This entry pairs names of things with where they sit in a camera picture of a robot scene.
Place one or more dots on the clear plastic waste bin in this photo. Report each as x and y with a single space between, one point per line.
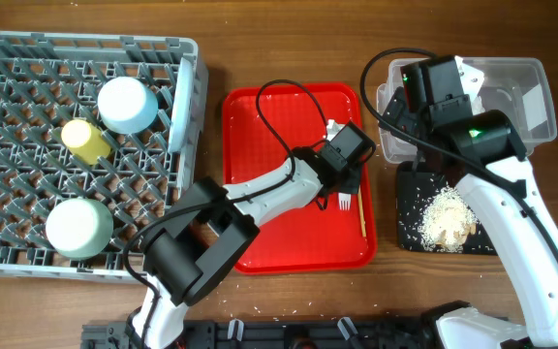
517 86

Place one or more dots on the black rectangular tray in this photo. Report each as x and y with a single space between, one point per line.
416 186

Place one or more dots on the light blue round plate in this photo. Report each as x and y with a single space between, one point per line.
182 101

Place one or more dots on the white plastic fork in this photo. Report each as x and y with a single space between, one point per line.
344 201

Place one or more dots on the grey plastic dishwasher rack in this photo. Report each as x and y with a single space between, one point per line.
49 79

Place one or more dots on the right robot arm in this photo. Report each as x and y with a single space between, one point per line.
486 161

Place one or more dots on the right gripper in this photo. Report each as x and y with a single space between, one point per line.
395 113

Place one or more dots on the light blue bowl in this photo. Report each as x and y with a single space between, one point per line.
126 105

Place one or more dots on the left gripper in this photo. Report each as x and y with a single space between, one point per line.
354 188

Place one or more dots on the green bowl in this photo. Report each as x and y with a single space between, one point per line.
79 229

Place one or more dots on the leftover rice food waste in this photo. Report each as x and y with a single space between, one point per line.
447 222

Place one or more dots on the wooden chopstick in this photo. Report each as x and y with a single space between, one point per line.
361 214

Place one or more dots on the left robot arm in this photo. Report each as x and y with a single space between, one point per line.
190 250

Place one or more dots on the red plastic serving tray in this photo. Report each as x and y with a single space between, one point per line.
257 126

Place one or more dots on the yellow plastic cup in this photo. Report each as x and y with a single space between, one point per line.
85 141

